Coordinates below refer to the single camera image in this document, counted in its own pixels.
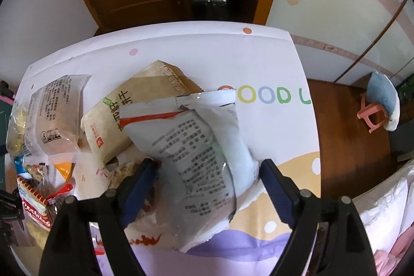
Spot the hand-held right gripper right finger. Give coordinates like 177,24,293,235
258,159,376,276

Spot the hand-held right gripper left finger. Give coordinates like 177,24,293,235
39,158,159,276

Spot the white grey snack bag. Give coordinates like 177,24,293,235
119,90,261,253

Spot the beige cracker packet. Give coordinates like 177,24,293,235
80,60,205,170

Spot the red white cookie packet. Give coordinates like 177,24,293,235
16,176,54,231

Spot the clear oat snack packet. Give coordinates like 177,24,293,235
97,147,146,196

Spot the red wrapped candy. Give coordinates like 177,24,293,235
47,183,74,205

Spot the small orange packet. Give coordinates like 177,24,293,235
53,162,74,181

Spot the yellow snack packet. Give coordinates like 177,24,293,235
6,103,28,155

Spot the clear wrapped bread packet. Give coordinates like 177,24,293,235
20,74,92,158

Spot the white bedding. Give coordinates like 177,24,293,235
356,160,414,254

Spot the small black object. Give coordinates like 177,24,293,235
0,80,17,102

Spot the pink plastic stool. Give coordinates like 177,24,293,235
357,93,389,133

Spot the printed cartoon tablecloth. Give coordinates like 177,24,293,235
8,20,321,276

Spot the pink blanket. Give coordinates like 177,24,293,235
372,221,414,276

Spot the pink stool with blue cushion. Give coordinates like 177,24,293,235
367,72,401,131

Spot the dark green object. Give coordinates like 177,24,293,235
399,75,414,100

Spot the black suitcase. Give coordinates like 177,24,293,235
191,0,232,21

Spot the green chalkboard pink frame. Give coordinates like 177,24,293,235
0,100,13,186

